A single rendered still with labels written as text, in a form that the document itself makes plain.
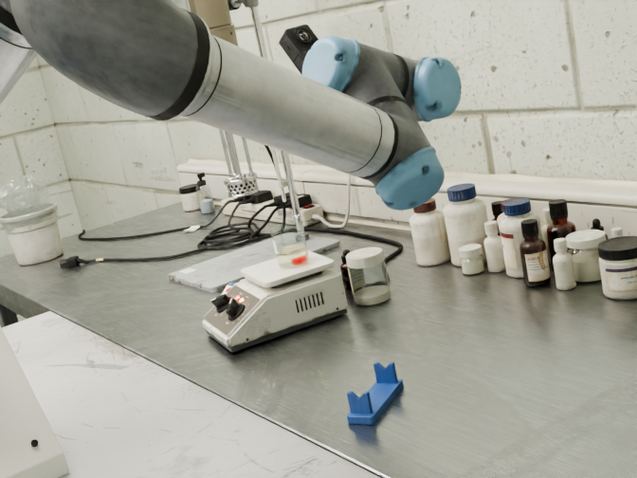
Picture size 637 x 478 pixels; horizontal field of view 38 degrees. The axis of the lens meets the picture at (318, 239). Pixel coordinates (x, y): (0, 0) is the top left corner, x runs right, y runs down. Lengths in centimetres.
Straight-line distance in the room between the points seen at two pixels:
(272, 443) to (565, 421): 32
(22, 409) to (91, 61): 54
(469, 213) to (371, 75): 54
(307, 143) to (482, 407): 37
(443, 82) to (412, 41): 66
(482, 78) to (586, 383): 73
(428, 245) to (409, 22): 44
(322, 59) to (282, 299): 45
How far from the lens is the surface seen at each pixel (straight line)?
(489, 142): 170
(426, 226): 158
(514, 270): 147
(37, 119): 379
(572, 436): 98
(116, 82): 76
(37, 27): 77
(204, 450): 110
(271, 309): 138
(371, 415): 106
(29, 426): 116
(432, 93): 111
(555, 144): 158
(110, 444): 119
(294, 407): 115
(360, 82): 105
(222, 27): 176
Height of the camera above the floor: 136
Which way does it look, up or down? 14 degrees down
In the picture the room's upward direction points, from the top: 12 degrees counter-clockwise
